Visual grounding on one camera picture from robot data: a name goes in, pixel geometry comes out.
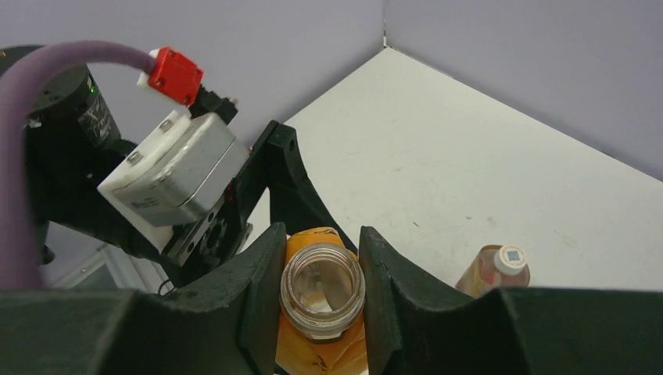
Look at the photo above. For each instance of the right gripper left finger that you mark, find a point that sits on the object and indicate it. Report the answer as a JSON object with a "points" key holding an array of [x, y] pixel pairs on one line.
{"points": [[223, 323]]}

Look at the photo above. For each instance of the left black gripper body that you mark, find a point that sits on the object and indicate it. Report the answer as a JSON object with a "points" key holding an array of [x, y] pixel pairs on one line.
{"points": [[198, 248]]}

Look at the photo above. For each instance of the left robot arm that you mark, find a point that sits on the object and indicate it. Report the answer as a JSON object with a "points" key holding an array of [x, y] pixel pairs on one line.
{"points": [[59, 141]]}

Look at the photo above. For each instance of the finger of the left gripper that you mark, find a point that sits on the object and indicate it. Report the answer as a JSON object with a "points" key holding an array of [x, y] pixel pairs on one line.
{"points": [[293, 199]]}

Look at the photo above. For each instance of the gold red label bottle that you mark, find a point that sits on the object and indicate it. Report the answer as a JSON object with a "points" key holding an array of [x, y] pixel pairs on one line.
{"points": [[495, 266]]}

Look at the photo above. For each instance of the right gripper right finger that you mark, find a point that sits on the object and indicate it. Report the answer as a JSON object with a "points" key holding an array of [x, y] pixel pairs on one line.
{"points": [[417, 324]]}

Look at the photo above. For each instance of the orange blue label bottle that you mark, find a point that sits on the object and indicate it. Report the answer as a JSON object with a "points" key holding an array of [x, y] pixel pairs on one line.
{"points": [[322, 296]]}

